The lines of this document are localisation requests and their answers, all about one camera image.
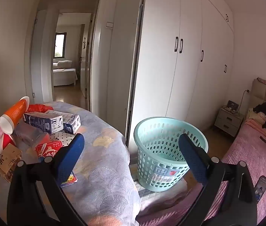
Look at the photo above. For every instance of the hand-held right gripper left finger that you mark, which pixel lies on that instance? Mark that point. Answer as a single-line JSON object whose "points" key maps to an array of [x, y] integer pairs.
{"points": [[70, 160]]}

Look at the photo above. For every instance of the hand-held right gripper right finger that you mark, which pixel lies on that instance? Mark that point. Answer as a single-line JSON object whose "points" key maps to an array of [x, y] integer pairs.
{"points": [[193, 162]]}

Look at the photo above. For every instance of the teal plastic laundry basket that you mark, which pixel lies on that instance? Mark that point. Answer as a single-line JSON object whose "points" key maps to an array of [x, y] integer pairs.
{"points": [[161, 131]]}

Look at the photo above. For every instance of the blue and white carton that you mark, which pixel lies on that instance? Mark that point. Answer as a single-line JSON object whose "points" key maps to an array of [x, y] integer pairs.
{"points": [[41, 122], [71, 122]]}

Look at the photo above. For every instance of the red plastic bag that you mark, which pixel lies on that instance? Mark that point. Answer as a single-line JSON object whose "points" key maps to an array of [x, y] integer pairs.
{"points": [[36, 108]]}

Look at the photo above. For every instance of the red and white paper cup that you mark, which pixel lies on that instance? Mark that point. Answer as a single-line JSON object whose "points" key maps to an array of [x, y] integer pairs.
{"points": [[4, 143]]}

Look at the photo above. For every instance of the white dotted box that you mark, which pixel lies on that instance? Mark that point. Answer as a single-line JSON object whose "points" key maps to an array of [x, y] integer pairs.
{"points": [[62, 138]]}

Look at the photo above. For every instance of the red card box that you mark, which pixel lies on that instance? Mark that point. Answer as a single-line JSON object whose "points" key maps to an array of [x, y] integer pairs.
{"points": [[47, 149]]}

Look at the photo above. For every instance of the brown cardboard box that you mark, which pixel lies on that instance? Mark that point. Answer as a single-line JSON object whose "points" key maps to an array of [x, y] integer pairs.
{"points": [[6, 162]]}

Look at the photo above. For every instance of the orange paper cup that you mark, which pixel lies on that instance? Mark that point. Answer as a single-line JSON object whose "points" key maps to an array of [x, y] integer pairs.
{"points": [[15, 113]]}

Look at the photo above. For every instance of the white nightstand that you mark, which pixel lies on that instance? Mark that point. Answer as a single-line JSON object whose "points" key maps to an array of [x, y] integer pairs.
{"points": [[228, 122]]}

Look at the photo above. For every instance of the pink bedspread bed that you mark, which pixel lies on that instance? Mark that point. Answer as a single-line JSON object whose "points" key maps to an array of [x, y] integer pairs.
{"points": [[248, 150]]}

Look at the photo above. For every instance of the small dark desk clock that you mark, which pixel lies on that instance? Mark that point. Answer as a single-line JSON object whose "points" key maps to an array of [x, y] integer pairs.
{"points": [[232, 104]]}

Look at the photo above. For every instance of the smartphone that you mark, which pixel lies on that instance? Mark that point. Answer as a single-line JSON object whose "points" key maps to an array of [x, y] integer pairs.
{"points": [[262, 188]]}

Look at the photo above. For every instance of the pale folded clothes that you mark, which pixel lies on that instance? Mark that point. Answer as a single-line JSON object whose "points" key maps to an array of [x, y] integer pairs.
{"points": [[255, 116]]}

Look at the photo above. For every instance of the white sofa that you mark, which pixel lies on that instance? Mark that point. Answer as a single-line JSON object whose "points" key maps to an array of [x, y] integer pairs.
{"points": [[63, 74]]}

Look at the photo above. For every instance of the white wardrobe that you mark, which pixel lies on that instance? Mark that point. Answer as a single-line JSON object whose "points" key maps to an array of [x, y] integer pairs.
{"points": [[189, 75]]}

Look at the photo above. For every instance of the beige padded headboard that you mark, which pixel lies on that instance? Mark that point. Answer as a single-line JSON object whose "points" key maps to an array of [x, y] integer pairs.
{"points": [[260, 94]]}

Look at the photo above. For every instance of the white sliding door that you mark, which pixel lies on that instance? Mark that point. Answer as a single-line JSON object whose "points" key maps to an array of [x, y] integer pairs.
{"points": [[116, 75]]}

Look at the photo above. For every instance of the red patterned cloth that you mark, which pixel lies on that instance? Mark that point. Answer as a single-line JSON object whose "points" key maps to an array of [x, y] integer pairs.
{"points": [[264, 81]]}

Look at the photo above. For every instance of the dark framed window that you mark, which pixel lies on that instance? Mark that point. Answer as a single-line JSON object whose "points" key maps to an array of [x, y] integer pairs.
{"points": [[59, 46]]}

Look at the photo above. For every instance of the white light switch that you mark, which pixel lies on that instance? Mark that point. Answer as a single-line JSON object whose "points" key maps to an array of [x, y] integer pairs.
{"points": [[109, 25]]}

